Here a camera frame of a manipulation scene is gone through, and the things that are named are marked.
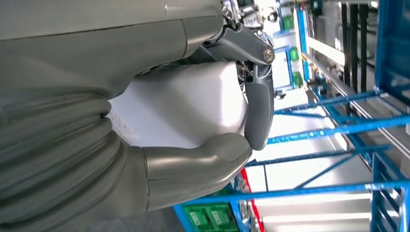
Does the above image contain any blue metal shelf rack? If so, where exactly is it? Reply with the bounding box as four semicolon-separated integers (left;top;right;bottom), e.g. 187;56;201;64
276;0;311;93
173;0;410;232

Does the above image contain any green plastic crate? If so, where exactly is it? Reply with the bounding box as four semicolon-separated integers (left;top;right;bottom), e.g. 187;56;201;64
206;203;240;232
292;71;304;88
289;45;301;62
281;14;294;32
184;204;210;231

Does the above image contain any red barrier belt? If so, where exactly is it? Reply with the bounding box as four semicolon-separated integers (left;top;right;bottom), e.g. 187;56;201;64
239;166;267;232

